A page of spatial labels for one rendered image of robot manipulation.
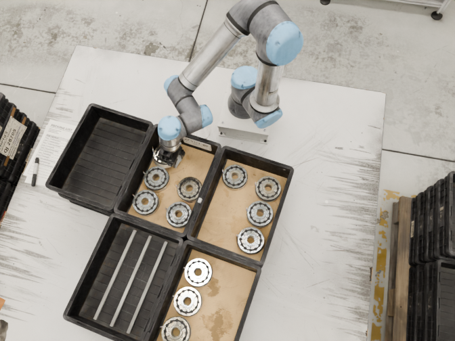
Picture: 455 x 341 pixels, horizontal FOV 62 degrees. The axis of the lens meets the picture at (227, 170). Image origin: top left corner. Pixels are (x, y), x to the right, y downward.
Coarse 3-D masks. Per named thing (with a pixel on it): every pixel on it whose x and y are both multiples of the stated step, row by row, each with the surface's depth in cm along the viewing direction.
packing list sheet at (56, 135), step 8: (48, 128) 183; (56, 128) 183; (64, 128) 182; (72, 128) 182; (48, 136) 181; (56, 136) 181; (64, 136) 181; (40, 144) 180; (48, 144) 180; (56, 144) 180; (64, 144) 179; (40, 152) 178; (48, 152) 178; (56, 152) 178; (32, 160) 177; (40, 160) 177; (48, 160) 177; (56, 160) 177; (32, 168) 176; (40, 168) 175; (48, 168) 175; (40, 176) 174; (48, 176) 174; (40, 184) 173
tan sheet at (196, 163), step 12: (192, 156) 161; (204, 156) 161; (168, 168) 159; (180, 168) 159; (192, 168) 159; (204, 168) 159; (156, 180) 158; (180, 180) 157; (156, 192) 156; (168, 192) 156; (132, 204) 154; (144, 204) 154; (168, 204) 154; (192, 204) 153; (156, 216) 152; (180, 216) 152
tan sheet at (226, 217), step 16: (256, 176) 157; (272, 176) 156; (224, 192) 155; (240, 192) 154; (224, 208) 152; (240, 208) 152; (272, 208) 152; (208, 224) 150; (224, 224) 150; (240, 224) 150; (208, 240) 148; (224, 240) 148; (256, 256) 145
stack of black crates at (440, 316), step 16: (416, 272) 196; (432, 272) 181; (448, 272) 184; (416, 288) 192; (432, 288) 177; (448, 288) 181; (416, 304) 189; (432, 304) 175; (448, 304) 178; (416, 320) 187; (432, 320) 172; (448, 320) 176; (416, 336) 184; (432, 336) 170; (448, 336) 174
